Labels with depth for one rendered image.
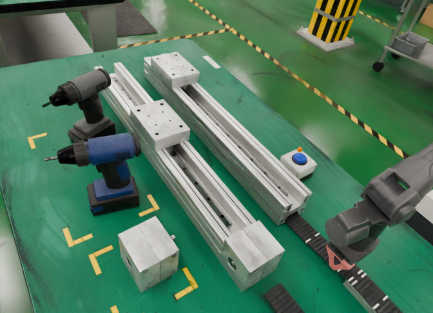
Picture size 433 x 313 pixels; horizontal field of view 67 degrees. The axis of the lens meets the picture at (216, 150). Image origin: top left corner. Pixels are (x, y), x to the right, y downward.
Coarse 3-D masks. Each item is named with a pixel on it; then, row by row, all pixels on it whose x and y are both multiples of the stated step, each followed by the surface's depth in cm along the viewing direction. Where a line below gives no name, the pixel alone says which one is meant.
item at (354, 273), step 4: (356, 268) 78; (348, 272) 77; (352, 272) 76; (356, 272) 77; (360, 272) 77; (344, 276) 76; (348, 276) 76; (352, 276) 76; (356, 276) 76; (348, 280) 75; (352, 280) 75
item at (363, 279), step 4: (360, 276) 76; (364, 276) 76; (368, 276) 76; (356, 280) 75; (360, 280) 75; (364, 280) 75; (368, 280) 76; (352, 284) 74; (356, 284) 75; (360, 284) 74; (364, 284) 75; (356, 288) 74
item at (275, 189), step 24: (144, 72) 129; (168, 96) 118; (192, 96) 118; (192, 120) 109; (216, 120) 110; (216, 144) 100; (240, 144) 102; (240, 168) 93; (264, 168) 96; (264, 192) 87; (288, 192) 90
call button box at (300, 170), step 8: (296, 152) 101; (280, 160) 100; (288, 160) 98; (312, 160) 99; (288, 168) 98; (296, 168) 96; (304, 168) 96; (312, 168) 98; (296, 176) 96; (304, 176) 99
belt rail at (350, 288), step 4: (344, 284) 77; (348, 284) 77; (348, 288) 77; (352, 288) 75; (352, 292) 76; (356, 292) 75; (356, 296) 75; (360, 296) 74; (360, 300) 75; (364, 300) 74; (364, 304) 74; (368, 304) 73; (368, 308) 73; (372, 308) 72; (372, 312) 73
